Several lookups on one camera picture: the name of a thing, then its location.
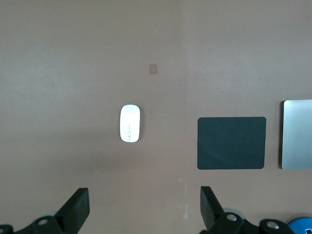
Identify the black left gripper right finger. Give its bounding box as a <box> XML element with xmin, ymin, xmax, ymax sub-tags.
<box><xmin>199</xmin><ymin>186</ymin><xmax>293</xmax><ymax>234</ymax></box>

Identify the blue desk lamp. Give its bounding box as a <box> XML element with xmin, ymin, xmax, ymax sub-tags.
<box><xmin>287</xmin><ymin>215</ymin><xmax>312</xmax><ymax>234</ymax></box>

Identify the silver closed laptop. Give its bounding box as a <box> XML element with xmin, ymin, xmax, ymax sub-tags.
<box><xmin>281</xmin><ymin>99</ymin><xmax>312</xmax><ymax>170</ymax></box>

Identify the white computer mouse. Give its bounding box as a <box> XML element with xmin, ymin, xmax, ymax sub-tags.
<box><xmin>119</xmin><ymin>104</ymin><xmax>141</xmax><ymax>143</ymax></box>

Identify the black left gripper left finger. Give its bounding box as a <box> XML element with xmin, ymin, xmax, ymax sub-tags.
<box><xmin>0</xmin><ymin>187</ymin><xmax>90</xmax><ymax>234</ymax></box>

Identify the black mouse pad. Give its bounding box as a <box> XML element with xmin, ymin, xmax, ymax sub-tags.
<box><xmin>196</xmin><ymin>116</ymin><xmax>267</xmax><ymax>170</ymax></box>

